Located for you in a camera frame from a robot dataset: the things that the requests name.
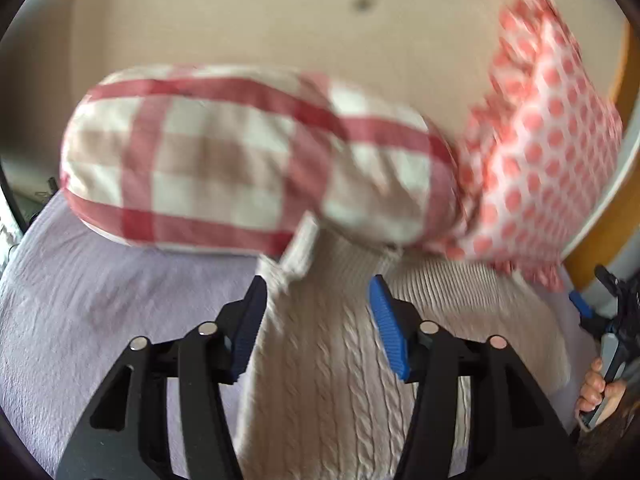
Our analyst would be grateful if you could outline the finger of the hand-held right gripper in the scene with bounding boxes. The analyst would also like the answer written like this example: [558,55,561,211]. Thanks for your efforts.
[569,290,601,333]

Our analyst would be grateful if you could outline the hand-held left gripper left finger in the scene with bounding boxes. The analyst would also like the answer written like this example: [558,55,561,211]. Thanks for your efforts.
[56,275,269,480]

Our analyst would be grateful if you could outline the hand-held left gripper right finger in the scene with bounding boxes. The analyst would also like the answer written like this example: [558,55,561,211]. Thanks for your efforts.
[368,275,583,480]

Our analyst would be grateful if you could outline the cream cable-knit sweater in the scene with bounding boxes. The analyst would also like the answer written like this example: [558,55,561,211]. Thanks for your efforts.
[234,210,572,480]

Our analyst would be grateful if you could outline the person's right hand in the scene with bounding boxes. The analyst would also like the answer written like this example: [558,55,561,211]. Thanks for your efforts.
[576,357,632,423]

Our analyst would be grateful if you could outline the pink polka-dot pillow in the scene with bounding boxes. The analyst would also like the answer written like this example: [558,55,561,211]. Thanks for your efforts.
[430,0,623,292]

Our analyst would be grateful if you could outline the red checked pillow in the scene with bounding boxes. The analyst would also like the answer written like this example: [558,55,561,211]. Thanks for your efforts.
[60,64,461,253]

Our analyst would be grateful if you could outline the lavender bed sheet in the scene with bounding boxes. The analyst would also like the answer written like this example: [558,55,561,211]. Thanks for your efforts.
[0,192,271,480]

